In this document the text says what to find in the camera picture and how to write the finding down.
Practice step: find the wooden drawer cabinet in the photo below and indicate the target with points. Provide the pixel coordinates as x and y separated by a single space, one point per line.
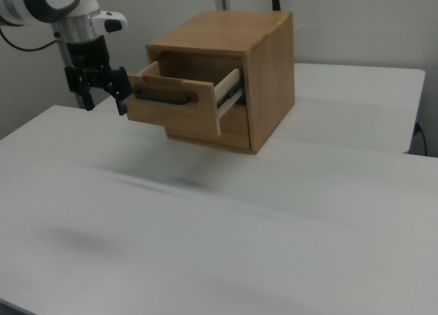
270 85

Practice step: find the slanted grey metal frame post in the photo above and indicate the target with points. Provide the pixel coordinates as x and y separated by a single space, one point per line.
73 96

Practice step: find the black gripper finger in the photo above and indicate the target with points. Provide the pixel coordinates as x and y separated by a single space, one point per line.
83 85
118 85

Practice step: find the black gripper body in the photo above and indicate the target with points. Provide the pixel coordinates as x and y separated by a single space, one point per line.
87 53

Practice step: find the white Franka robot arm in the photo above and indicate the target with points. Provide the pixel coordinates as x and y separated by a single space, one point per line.
31 3

